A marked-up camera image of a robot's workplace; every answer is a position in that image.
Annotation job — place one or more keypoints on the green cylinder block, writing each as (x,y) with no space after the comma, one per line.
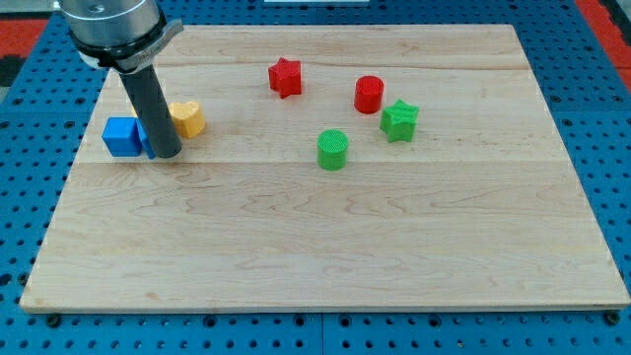
(332,146)

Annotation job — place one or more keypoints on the light wooden board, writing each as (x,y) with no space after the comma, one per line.
(481,211)

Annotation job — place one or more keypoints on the green star block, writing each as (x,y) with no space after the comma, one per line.
(399,121)

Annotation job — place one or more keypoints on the red cylinder block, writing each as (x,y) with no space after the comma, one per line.
(368,94)

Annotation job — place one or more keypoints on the red star block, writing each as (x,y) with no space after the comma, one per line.
(285,77)

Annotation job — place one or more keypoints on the yellow heart block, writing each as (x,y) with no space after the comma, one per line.
(188,118)

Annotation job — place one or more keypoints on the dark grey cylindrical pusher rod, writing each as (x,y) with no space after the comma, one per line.
(145,93)

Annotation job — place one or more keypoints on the blue cube block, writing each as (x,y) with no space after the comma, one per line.
(121,137)

